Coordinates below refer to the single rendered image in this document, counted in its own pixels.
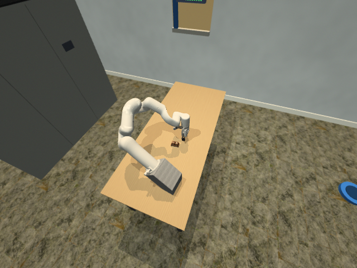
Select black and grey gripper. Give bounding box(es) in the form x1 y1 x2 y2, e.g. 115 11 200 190
181 128 189 141

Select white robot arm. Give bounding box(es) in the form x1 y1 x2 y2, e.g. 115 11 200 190
118 97 190 176

